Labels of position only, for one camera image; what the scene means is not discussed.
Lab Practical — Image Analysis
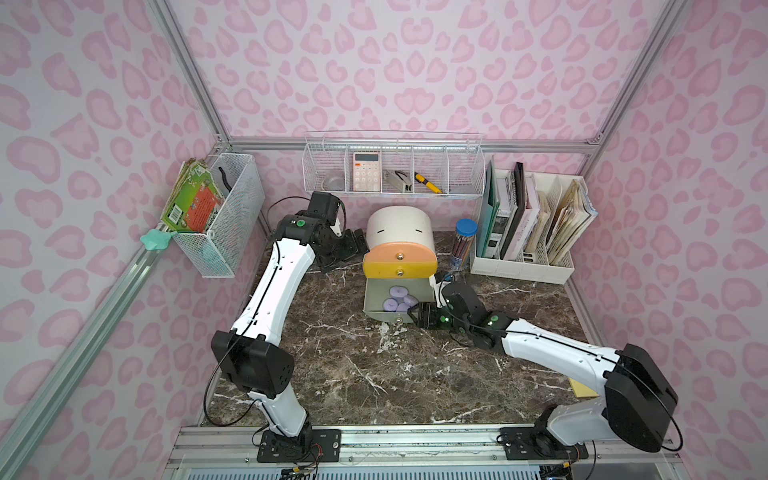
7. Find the yellow drawer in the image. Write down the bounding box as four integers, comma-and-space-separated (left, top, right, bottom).
363, 259, 437, 279

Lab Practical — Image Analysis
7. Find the grey bottom drawer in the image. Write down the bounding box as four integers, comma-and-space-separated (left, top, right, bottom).
363, 278, 435, 324

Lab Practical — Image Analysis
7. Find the orange top drawer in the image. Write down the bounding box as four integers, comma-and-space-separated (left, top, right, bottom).
363, 242, 437, 267

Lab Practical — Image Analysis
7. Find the white round drawer cabinet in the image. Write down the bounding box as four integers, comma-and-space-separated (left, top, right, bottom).
365, 205, 435, 251

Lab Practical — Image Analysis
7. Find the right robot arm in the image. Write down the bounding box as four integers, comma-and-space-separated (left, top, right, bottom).
407, 276, 678, 458

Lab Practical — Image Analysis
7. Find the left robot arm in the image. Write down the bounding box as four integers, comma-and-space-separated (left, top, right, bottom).
211, 192, 368, 455

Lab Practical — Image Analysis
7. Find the tape roll in shelf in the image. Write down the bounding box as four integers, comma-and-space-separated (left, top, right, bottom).
321, 174, 346, 192

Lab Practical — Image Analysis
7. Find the blue lid pencil jar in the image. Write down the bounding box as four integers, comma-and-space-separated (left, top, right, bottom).
449, 218, 478, 271

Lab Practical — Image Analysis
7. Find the pink calculator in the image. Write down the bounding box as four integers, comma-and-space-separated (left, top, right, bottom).
352, 151, 381, 192

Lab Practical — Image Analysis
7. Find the white file organizer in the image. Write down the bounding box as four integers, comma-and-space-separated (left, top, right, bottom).
470, 173, 584, 285

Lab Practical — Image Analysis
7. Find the grey stapler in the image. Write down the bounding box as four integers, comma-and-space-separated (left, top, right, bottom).
383, 170, 413, 193

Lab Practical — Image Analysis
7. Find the green folder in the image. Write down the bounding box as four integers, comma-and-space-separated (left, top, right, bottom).
476, 160, 499, 258

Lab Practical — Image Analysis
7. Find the pink white book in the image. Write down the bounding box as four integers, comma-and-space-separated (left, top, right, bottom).
504, 173, 540, 261

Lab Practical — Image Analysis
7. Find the white mesh side basket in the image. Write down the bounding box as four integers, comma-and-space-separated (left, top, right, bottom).
174, 152, 265, 279

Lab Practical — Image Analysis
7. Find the yellow utility knife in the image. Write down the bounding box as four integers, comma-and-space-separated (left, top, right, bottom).
414, 172, 443, 194

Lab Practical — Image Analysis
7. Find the green red booklet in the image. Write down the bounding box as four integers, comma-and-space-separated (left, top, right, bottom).
161, 159, 225, 233

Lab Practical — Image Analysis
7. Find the yellow sticky note pad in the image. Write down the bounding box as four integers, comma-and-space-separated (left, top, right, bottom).
569, 378, 599, 399

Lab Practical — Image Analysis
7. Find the beige paper stack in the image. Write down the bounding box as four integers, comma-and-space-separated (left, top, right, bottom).
544, 178, 598, 265

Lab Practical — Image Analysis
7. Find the black book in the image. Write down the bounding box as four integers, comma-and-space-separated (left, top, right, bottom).
500, 162, 526, 260

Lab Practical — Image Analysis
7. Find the white wire wall shelf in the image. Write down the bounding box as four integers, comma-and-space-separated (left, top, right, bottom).
302, 131, 487, 198

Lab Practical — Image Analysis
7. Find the aluminium front rail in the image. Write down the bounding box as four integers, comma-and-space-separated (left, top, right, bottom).
161, 424, 689, 479

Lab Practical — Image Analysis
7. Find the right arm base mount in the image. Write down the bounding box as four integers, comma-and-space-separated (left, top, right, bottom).
496, 426, 590, 463

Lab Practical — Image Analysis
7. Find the mint green wall hook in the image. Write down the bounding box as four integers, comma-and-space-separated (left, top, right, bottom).
140, 229, 175, 251

